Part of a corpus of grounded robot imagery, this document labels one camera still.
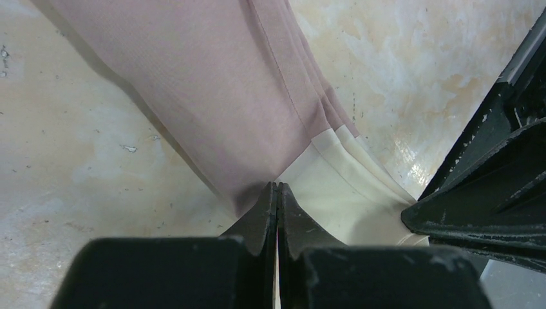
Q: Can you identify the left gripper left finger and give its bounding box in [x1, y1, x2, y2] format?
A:
[222, 182, 278, 308]

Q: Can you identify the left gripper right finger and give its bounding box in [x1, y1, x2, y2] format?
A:
[277, 183, 345, 308]

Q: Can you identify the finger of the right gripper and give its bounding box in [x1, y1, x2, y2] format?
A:
[401, 120, 545, 273]

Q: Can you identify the pink underwear cream waistband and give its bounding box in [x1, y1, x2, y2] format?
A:
[52, 1, 429, 246]

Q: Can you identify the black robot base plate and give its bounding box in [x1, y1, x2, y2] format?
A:
[420, 13, 545, 198]

